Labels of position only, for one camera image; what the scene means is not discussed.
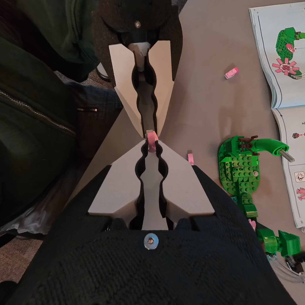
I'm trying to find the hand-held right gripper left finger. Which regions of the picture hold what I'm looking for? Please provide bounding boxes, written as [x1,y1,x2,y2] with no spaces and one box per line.
[88,139,148,229]

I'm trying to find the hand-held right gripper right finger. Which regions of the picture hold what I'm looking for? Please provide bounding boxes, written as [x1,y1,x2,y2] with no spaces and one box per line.
[155,140,215,230]

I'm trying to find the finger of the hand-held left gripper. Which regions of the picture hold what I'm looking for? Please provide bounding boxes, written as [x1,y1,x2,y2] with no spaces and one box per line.
[148,40,173,137]
[108,44,146,139]

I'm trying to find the pink and grey lego piece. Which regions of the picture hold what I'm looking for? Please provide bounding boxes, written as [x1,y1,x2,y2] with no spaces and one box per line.
[146,130,159,153]

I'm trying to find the green lego plant model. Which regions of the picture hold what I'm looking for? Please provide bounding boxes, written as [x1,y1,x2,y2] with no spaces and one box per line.
[218,134,301,259]

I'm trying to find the blue jeans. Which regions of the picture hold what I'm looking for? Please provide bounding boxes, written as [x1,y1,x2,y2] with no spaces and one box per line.
[54,71,125,167]

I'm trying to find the dark green jacket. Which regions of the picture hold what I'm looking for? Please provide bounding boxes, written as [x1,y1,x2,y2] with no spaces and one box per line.
[0,0,101,235]

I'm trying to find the light blue instruction booklet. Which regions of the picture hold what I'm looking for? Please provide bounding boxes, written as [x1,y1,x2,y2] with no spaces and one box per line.
[248,1,305,233]

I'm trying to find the clear plastic bag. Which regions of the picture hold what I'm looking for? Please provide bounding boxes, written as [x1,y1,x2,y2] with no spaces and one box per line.
[268,251,305,283]

